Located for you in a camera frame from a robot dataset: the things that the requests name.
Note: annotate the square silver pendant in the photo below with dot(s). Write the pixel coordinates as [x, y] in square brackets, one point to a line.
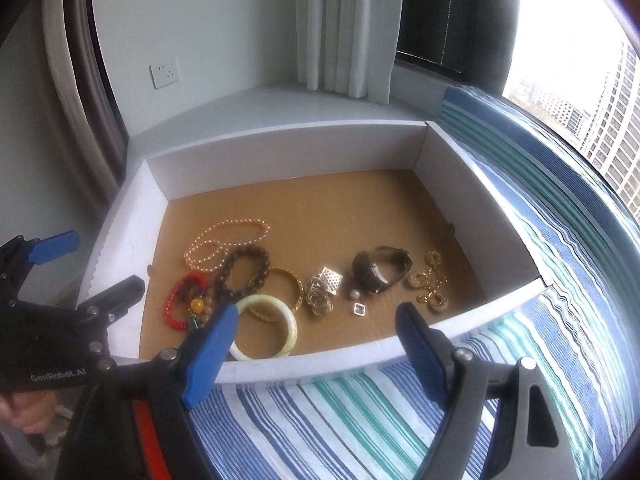
[359, 309]

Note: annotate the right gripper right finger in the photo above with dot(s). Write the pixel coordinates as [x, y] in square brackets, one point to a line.
[429, 352]

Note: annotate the white wall socket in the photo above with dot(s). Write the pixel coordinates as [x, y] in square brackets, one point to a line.
[164, 73]

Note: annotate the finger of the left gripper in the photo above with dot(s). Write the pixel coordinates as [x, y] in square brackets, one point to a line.
[19, 256]
[113, 303]

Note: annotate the white cardboard tray box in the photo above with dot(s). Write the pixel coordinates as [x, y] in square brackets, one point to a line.
[328, 190]

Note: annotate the white curtain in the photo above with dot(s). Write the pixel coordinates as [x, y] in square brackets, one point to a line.
[348, 46]

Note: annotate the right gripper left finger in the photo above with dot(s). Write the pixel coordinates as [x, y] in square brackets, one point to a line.
[202, 354]

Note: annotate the blue striped bed sheet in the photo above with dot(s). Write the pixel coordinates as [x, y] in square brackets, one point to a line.
[569, 405]

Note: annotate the person's left hand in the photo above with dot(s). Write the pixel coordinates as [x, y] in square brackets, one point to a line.
[30, 412]

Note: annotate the silver ring cluster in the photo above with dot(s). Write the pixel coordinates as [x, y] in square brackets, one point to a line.
[321, 289]

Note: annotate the gold metal bangle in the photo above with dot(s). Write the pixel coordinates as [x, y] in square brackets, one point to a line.
[285, 286]

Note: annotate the dark window frame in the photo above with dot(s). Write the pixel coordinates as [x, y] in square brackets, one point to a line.
[468, 41]

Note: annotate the green jade bangle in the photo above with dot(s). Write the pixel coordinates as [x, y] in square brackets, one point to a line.
[261, 340]

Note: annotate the gold earrings pile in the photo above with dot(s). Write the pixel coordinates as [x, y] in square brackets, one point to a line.
[428, 284]

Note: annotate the dark wrist watch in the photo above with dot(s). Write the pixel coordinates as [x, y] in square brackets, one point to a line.
[381, 268]

